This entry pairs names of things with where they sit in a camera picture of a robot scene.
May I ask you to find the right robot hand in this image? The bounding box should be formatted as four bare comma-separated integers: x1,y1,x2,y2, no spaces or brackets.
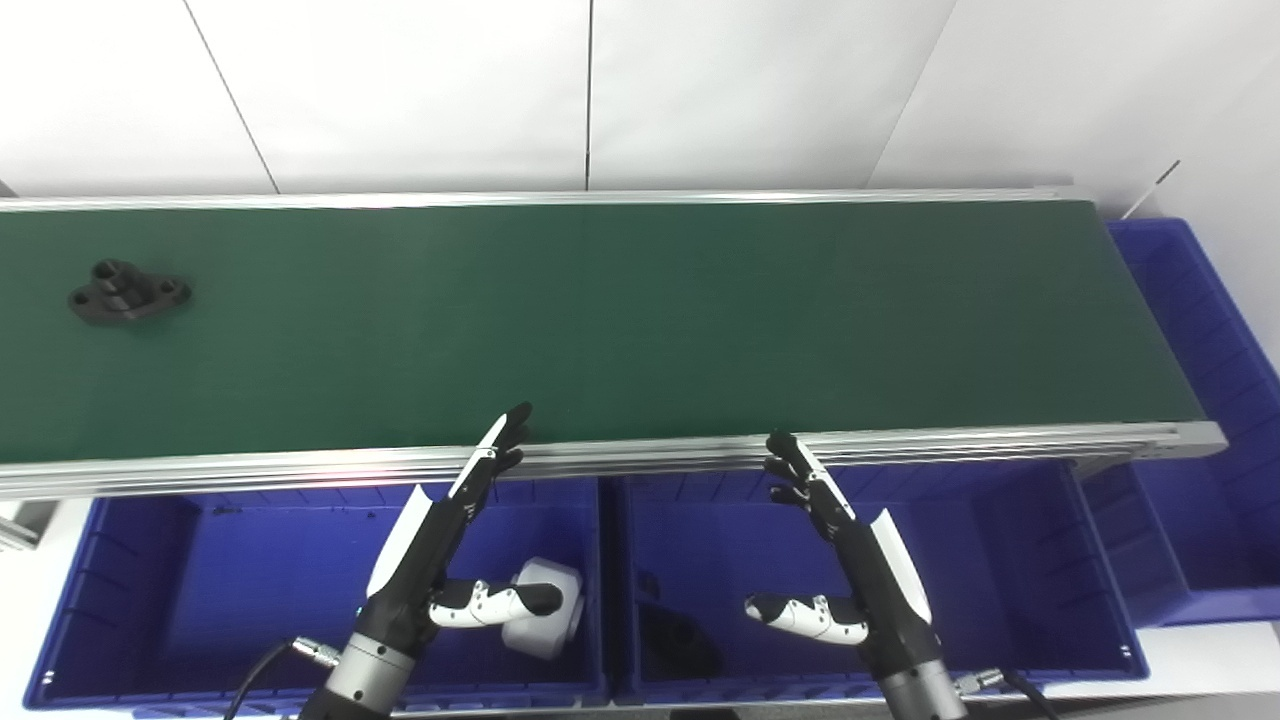
744,431,945,679

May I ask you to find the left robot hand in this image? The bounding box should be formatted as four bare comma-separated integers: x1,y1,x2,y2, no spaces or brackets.
345,402,564,662

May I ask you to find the black flange part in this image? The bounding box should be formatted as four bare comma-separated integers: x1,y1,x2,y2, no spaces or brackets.
68,259,193,327

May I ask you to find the blue plastic bin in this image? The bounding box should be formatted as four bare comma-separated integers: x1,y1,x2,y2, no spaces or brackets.
610,461,1150,707
1075,218,1280,629
22,478,612,714

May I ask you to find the white plastic part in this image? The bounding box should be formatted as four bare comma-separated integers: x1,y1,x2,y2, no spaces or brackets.
499,557,587,662

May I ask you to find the black part in bin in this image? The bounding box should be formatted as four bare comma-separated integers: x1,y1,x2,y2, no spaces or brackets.
637,570,724,683

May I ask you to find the aluminium conveyor leg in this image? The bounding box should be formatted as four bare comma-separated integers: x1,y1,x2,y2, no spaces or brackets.
0,500,49,553

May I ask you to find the thin white rod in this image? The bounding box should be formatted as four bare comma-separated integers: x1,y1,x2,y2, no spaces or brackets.
1119,159,1182,222

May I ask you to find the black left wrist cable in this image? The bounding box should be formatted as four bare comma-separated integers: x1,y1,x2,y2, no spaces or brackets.
222,638,347,720

